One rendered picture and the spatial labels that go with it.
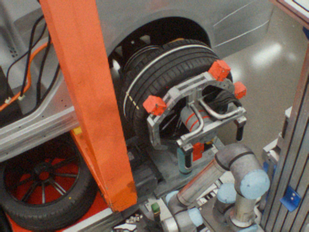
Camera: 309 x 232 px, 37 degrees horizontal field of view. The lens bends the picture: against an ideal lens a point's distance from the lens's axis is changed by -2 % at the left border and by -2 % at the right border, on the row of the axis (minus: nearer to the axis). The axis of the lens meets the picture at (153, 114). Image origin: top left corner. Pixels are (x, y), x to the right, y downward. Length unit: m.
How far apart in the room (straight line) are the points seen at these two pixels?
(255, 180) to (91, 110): 0.73
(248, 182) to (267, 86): 2.28
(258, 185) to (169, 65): 0.97
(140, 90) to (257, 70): 1.76
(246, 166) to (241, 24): 1.40
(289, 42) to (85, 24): 2.97
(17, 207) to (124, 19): 1.31
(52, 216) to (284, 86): 2.19
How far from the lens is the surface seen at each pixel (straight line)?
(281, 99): 3.94
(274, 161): 2.12
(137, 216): 2.73
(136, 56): 2.84
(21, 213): 2.96
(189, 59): 2.56
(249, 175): 1.80
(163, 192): 3.25
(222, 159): 1.90
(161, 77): 2.50
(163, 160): 3.28
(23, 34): 3.16
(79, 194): 2.91
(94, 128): 2.08
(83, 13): 1.64
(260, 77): 4.07
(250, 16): 3.04
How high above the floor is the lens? 3.01
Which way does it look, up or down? 53 degrees down
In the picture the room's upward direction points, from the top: 7 degrees counter-clockwise
